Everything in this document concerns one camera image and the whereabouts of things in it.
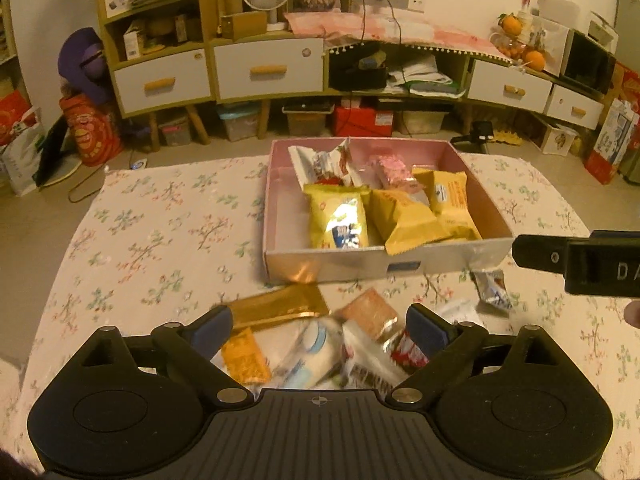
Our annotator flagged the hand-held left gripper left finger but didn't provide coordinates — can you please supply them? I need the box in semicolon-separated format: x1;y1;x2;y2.
80;304;255;406

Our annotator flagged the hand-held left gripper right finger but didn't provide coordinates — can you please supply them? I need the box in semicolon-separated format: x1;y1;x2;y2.
389;302;563;406

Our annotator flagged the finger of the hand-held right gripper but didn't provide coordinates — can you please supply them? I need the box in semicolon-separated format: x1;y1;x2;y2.
511;234;571;274

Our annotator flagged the red white snack packet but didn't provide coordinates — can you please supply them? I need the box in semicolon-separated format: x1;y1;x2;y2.
288;141;364;189
390;332;429;372

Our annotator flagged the small orange snack packet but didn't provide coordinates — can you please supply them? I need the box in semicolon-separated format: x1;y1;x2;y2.
220;327;272;386

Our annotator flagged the white pecan packet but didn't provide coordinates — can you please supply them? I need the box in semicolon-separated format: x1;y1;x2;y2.
342;320;409;387

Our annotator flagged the clear cracker packet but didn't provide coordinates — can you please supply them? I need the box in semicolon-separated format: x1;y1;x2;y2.
340;287;401;342

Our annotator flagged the small silver packet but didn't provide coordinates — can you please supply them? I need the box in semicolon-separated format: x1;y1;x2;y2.
472;269;513;314

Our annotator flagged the gold bar wrapper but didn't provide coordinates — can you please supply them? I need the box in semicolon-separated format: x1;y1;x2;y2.
220;284;331;332

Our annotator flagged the white light-blue snack packet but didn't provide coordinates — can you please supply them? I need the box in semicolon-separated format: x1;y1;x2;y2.
279;320;347;389

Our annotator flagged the orange-yellow snack packet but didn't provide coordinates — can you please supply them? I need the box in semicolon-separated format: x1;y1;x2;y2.
370;187;452;257
412;167;484;242

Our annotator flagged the silver box pink inside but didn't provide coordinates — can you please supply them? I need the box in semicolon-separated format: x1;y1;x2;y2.
262;137;516;285

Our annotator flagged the yellow packet blue print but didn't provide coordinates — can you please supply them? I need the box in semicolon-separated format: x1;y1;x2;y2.
303;184;372;250

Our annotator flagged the pink snack packet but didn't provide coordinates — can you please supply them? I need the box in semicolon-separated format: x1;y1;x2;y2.
367;154;417;192

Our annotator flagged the floral tablecloth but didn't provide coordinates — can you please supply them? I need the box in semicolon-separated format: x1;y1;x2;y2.
0;152;640;480

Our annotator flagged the white printed box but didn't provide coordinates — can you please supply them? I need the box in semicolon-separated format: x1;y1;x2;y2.
540;122;579;156

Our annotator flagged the black device on floor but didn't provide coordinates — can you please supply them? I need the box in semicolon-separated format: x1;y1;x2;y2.
451;121;497;154

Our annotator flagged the black appliance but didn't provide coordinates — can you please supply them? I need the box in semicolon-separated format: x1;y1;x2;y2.
563;30;618;96

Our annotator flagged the blue-lid storage bin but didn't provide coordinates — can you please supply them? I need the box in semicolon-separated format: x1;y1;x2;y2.
218;104;262;143

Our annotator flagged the red box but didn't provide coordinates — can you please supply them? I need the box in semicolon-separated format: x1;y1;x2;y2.
332;105;397;138

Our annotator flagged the orange printed bag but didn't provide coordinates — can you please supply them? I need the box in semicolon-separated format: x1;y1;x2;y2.
58;95;124;168

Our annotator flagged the yellow-green wooden cabinet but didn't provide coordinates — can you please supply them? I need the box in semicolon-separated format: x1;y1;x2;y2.
94;0;609;152

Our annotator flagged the black flat board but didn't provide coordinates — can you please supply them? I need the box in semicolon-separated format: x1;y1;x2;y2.
32;120;69;187

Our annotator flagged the pink cloth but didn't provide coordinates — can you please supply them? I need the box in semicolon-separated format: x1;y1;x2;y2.
284;10;517;64

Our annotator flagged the black bag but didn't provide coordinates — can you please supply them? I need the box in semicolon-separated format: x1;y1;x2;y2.
328;52;389;93

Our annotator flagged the white shopping bag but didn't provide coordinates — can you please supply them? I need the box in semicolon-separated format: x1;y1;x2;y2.
0;107;47;197

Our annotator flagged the purple plush toy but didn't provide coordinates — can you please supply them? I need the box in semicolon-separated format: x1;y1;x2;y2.
57;27;114;107

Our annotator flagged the small wooden box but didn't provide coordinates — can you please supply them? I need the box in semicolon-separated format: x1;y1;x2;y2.
220;10;269;42

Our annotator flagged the white drawer wooden handle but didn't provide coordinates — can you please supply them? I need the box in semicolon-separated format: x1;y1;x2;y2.
467;57;554;114
213;39;326;102
112;49;212;112
545;84;607;131

